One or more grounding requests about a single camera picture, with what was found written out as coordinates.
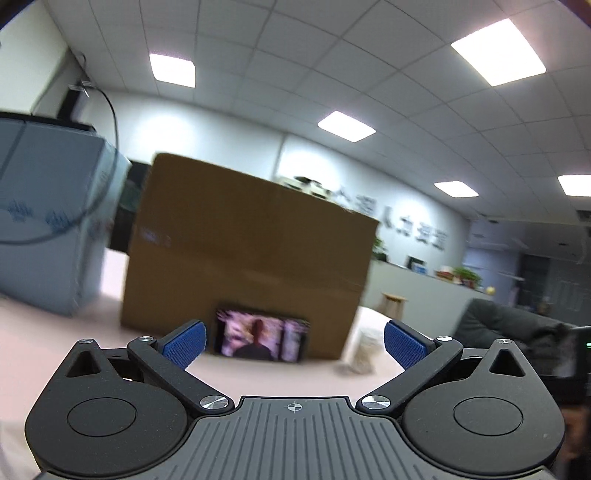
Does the ceiling light panel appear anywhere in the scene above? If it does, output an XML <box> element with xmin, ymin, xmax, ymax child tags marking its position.
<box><xmin>434</xmin><ymin>181</ymin><xmax>478</xmax><ymax>198</ymax></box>
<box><xmin>450</xmin><ymin>18</ymin><xmax>547</xmax><ymax>86</ymax></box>
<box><xmin>317</xmin><ymin>111</ymin><xmax>376</xmax><ymax>143</ymax></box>
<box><xmin>149</xmin><ymin>53</ymin><xmax>197</xmax><ymax>88</ymax></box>
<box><xmin>558</xmin><ymin>174</ymin><xmax>591</xmax><ymax>197</ymax></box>

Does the light blue printed carton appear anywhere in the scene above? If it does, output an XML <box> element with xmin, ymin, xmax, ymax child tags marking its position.
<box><xmin>0</xmin><ymin>111</ymin><xmax>132</xmax><ymax>317</ymax></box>

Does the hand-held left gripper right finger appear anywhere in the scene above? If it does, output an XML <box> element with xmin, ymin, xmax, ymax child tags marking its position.
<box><xmin>355</xmin><ymin>319</ymin><xmax>527</xmax><ymax>415</ymax></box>

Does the potted plant with red flowers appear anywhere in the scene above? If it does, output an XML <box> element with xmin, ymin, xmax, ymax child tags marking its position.
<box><xmin>451</xmin><ymin>265</ymin><xmax>481</xmax><ymax>289</ymax></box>

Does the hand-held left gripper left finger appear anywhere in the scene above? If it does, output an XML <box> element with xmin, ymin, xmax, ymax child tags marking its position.
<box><xmin>67</xmin><ymin>320</ymin><xmax>235</xmax><ymax>415</ymax></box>

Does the white reception counter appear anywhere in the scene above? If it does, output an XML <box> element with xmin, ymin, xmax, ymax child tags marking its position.
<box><xmin>360</xmin><ymin>261</ymin><xmax>490</xmax><ymax>324</ymax></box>

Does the black power adapter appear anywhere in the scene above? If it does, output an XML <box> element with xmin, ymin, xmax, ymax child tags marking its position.
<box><xmin>58</xmin><ymin>88</ymin><xmax>86</xmax><ymax>123</ymax></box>

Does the large brown cardboard box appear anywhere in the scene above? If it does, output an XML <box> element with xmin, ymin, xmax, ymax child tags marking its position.
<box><xmin>120</xmin><ymin>152</ymin><xmax>379</xmax><ymax>363</ymax></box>

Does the silver wall lettering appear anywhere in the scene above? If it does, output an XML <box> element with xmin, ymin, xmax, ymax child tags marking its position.
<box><xmin>332</xmin><ymin>185</ymin><xmax>446</xmax><ymax>252</ymax></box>

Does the clear cotton swab jar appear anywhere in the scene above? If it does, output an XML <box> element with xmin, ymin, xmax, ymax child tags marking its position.
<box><xmin>348</xmin><ymin>323</ymin><xmax>384</xmax><ymax>374</ymax></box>

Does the black smartphone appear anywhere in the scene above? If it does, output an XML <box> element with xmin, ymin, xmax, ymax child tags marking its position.
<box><xmin>215</xmin><ymin>302</ymin><xmax>311</xmax><ymax>363</ymax></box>

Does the wooden stool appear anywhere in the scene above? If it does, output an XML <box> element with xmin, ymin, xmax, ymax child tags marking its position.
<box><xmin>381</xmin><ymin>292</ymin><xmax>409</xmax><ymax>324</ymax></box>

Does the black flat device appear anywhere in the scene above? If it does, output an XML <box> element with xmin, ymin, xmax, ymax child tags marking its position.
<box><xmin>0</xmin><ymin>110</ymin><xmax>98</xmax><ymax>132</ymax></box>

